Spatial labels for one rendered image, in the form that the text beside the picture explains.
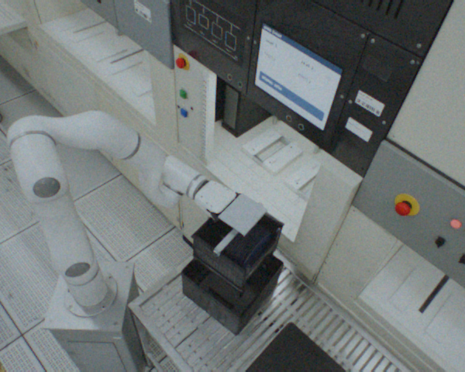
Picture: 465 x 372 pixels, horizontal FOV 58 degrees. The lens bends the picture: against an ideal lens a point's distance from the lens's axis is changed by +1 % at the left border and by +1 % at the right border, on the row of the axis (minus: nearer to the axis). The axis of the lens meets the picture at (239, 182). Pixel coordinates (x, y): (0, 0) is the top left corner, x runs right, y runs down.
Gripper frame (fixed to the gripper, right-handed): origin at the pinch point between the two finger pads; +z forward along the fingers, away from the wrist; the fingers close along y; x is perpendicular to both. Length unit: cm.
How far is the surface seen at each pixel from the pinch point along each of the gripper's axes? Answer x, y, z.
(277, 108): 18.3, -29.9, -9.7
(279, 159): -35, -59, -18
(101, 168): -125, -46, -146
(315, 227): -13.4, -20.9, 17.5
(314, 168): -35, -65, -3
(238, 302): -48.9, 3.1, 6.1
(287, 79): 30.3, -29.5, -8.1
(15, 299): -126, 49, -107
